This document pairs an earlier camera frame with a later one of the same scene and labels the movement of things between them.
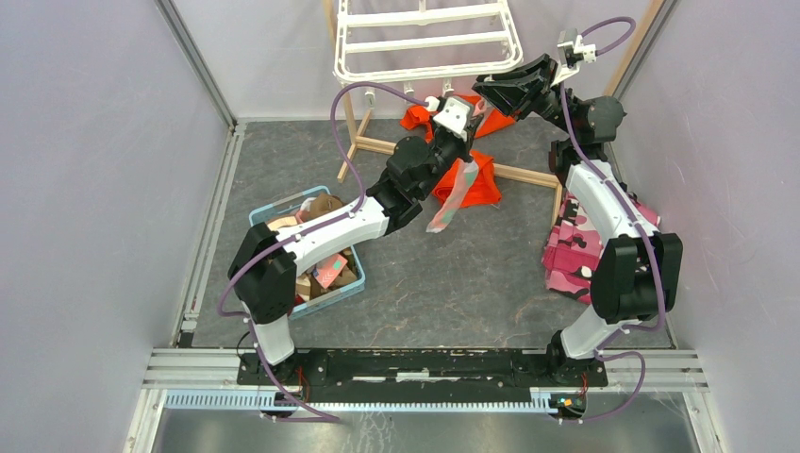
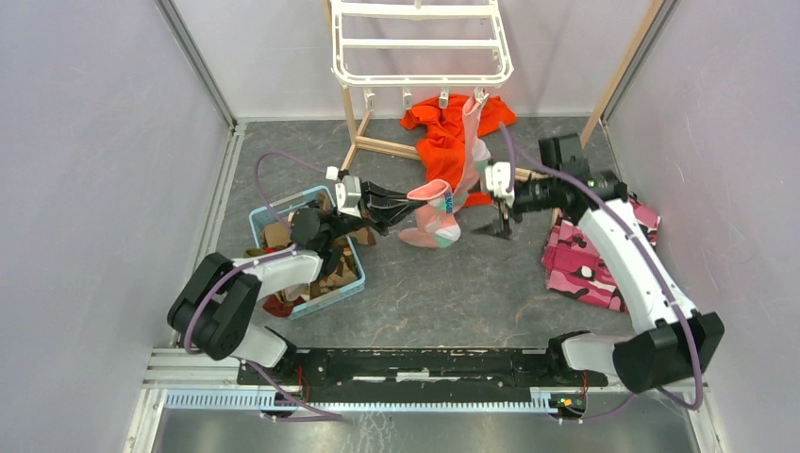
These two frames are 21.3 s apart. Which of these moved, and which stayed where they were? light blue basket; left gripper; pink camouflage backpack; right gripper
Moved: right gripper; left gripper
Stayed: light blue basket; pink camouflage backpack
